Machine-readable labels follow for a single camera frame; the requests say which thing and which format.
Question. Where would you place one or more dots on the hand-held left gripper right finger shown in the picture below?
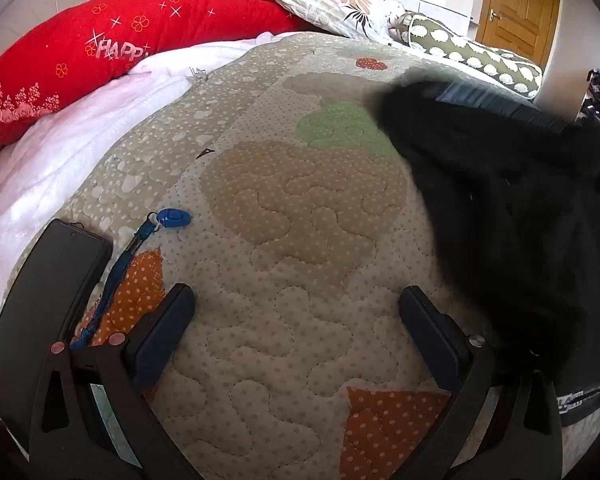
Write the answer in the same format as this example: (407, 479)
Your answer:
(430, 331)

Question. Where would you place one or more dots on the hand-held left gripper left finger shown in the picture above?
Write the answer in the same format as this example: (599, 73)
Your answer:
(164, 331)

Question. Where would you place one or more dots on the black pants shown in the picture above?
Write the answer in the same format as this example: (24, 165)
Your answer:
(510, 220)

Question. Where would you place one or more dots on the black flat phone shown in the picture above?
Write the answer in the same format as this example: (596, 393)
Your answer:
(45, 290)

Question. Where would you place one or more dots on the quilted patchwork bedspread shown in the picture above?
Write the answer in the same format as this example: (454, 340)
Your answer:
(290, 240)

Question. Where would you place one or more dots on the white fleece blanket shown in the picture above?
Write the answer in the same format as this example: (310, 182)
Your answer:
(55, 150)

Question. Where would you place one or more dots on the green patterned bolster pillow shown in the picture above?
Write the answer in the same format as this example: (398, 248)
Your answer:
(480, 62)

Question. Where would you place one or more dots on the red embroidered pillow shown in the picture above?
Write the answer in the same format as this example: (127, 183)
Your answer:
(95, 55)

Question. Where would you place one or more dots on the wooden door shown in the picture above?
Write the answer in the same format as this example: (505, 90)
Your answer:
(520, 5)

